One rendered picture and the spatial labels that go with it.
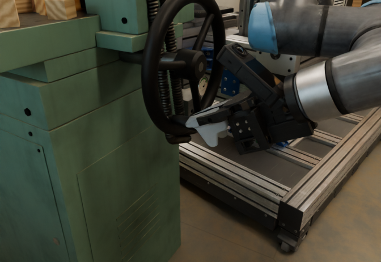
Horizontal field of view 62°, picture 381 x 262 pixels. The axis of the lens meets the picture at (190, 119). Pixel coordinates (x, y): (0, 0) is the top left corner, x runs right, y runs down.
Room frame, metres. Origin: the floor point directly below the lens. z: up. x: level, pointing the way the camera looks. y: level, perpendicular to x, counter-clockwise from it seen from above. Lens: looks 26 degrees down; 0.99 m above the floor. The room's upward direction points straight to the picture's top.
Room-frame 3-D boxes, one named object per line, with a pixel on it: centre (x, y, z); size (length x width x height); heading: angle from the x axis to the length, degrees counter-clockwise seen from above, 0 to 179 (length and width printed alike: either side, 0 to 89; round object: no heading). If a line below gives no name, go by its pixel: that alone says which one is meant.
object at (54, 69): (0.76, 0.24, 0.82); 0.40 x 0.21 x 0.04; 149
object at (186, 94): (0.94, 0.03, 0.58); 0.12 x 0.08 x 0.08; 59
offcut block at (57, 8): (0.62, 0.24, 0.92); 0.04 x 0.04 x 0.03; 83
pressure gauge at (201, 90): (0.91, -0.02, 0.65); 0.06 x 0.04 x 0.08; 149
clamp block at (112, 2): (0.70, 0.12, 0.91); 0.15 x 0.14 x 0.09; 149
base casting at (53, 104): (0.86, 0.40, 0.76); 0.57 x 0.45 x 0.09; 59
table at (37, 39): (0.75, 0.19, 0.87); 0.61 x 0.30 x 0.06; 149
